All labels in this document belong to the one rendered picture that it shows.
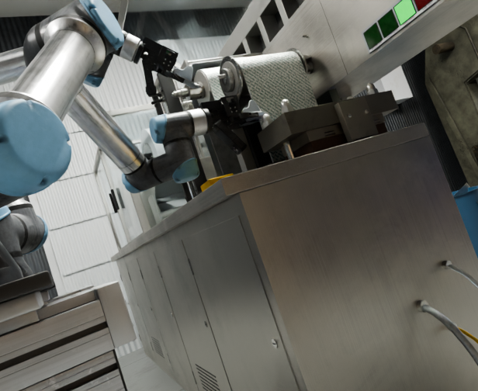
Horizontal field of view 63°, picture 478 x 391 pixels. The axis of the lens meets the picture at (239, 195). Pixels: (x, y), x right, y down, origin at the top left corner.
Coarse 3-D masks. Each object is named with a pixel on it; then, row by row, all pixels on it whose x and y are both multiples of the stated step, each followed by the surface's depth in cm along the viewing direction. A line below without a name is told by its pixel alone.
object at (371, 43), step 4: (372, 28) 112; (376, 28) 111; (368, 32) 114; (372, 32) 113; (376, 32) 111; (368, 36) 114; (372, 36) 113; (376, 36) 112; (380, 36) 111; (368, 40) 115; (372, 40) 113; (376, 40) 112; (368, 44) 115; (372, 44) 114
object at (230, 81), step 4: (224, 68) 124; (228, 68) 124; (220, 72) 126; (224, 72) 124; (228, 72) 122; (232, 72) 123; (228, 76) 122; (232, 76) 123; (220, 80) 128; (224, 80) 125; (228, 80) 123; (232, 80) 123; (220, 84) 128; (224, 84) 127; (228, 84) 124; (232, 84) 123; (224, 88) 127; (228, 88) 125; (232, 88) 125
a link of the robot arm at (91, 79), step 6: (108, 54) 116; (108, 60) 117; (102, 66) 115; (108, 66) 118; (96, 72) 114; (102, 72) 116; (90, 78) 114; (96, 78) 115; (102, 78) 117; (90, 84) 116; (96, 84) 116
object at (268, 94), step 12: (252, 84) 122; (264, 84) 123; (276, 84) 125; (288, 84) 127; (300, 84) 129; (252, 96) 121; (264, 96) 122; (276, 96) 124; (288, 96) 126; (300, 96) 128; (312, 96) 130; (264, 108) 122; (276, 108) 123; (300, 108) 127
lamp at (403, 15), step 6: (408, 0) 101; (396, 6) 104; (402, 6) 103; (408, 6) 101; (396, 12) 105; (402, 12) 103; (408, 12) 101; (414, 12) 100; (402, 18) 103; (408, 18) 102
